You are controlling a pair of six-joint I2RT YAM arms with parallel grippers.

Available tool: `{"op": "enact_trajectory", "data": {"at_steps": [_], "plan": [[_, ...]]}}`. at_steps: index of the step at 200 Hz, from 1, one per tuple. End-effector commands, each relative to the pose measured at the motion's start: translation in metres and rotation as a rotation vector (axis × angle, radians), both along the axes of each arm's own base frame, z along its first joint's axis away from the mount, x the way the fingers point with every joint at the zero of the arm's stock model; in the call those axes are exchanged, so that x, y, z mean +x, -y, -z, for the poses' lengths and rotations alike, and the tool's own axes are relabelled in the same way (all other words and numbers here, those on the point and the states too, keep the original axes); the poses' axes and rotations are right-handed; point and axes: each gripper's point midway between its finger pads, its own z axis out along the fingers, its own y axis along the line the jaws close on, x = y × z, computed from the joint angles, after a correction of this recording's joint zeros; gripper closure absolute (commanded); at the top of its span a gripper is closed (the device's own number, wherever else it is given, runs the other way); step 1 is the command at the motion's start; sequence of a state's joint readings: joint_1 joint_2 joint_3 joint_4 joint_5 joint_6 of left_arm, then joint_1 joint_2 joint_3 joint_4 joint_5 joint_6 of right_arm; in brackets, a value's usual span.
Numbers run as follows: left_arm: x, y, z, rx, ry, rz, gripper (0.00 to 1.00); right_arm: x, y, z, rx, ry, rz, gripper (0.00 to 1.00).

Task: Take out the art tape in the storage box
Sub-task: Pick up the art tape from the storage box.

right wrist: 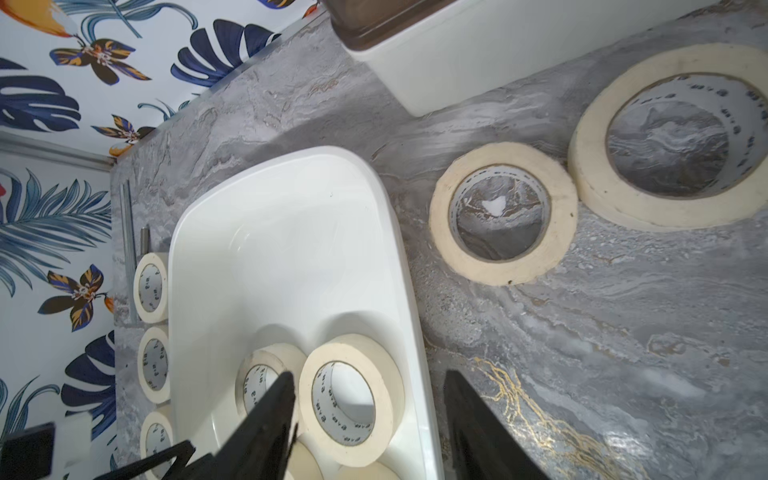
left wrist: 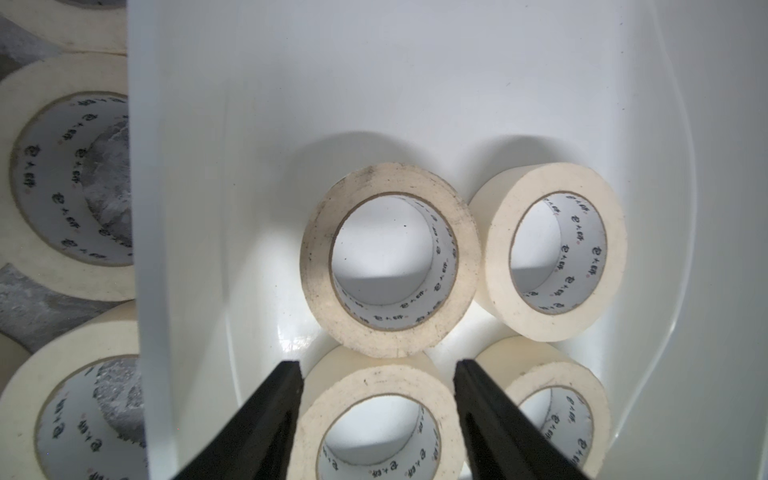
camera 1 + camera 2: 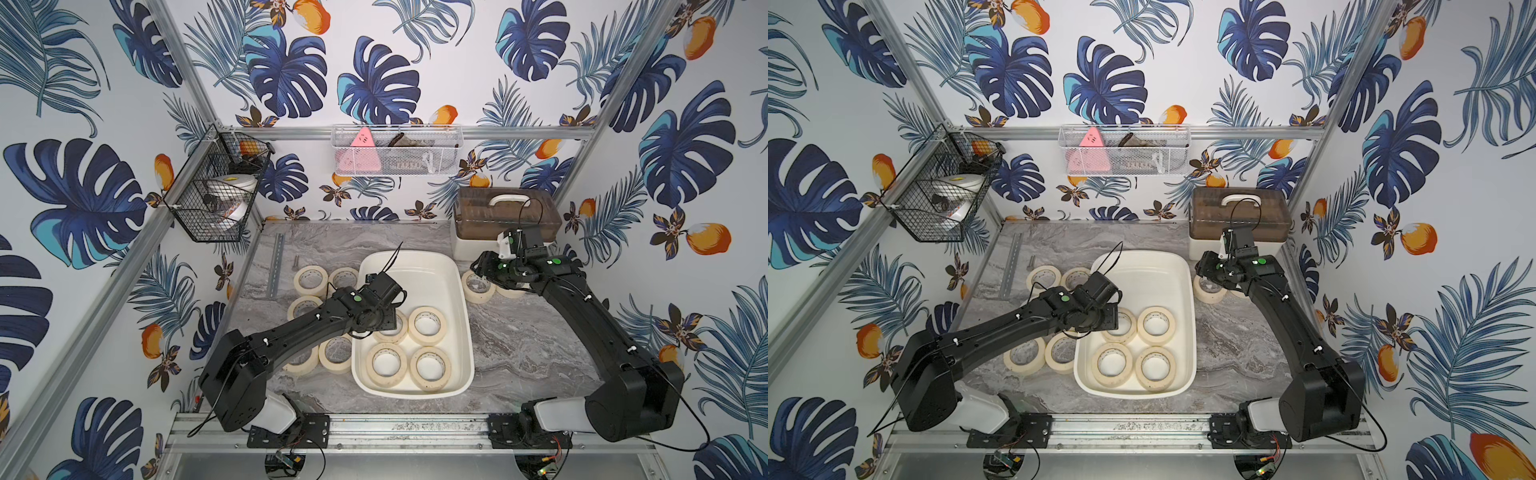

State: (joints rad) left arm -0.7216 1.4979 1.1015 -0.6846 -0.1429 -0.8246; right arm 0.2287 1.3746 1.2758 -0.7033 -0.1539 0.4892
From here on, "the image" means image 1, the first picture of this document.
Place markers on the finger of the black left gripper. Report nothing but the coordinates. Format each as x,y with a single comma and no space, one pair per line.
178,455

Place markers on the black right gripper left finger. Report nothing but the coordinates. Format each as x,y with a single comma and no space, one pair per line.
260,446

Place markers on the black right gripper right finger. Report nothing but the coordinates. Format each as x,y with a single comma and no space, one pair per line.
481,446

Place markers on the cream masking tape roll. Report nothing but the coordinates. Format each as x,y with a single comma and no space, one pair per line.
150,288
520,162
260,370
726,80
302,465
153,364
335,368
156,434
374,471

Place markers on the white plastic storage tray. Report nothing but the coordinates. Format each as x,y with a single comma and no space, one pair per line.
299,249

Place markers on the brown lidded storage box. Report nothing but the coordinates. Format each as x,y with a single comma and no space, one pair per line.
433,54

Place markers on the steel hex bolt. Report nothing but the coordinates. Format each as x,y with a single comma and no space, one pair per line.
145,242

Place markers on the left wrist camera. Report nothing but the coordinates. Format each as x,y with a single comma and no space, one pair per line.
48,450

